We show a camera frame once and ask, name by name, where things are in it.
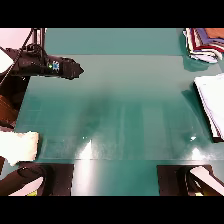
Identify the brown garment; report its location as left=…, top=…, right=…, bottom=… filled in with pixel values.
left=203, top=28, right=224, bottom=41

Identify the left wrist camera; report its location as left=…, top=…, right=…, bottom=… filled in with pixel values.
left=25, top=28, right=48, bottom=56

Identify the stack of folded clothes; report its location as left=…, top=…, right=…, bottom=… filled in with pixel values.
left=182, top=28, right=224, bottom=65

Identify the white garment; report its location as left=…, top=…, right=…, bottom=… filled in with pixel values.
left=0, top=130, right=41, bottom=167

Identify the purple garment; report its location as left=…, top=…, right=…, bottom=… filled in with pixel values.
left=194, top=28, right=224, bottom=48

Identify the black cable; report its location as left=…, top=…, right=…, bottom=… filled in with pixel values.
left=0, top=28, right=36, bottom=86

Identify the light blue shirt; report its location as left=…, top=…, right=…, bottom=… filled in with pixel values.
left=193, top=72, right=224, bottom=143

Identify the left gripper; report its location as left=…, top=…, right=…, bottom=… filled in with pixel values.
left=60, top=57, right=85, bottom=81

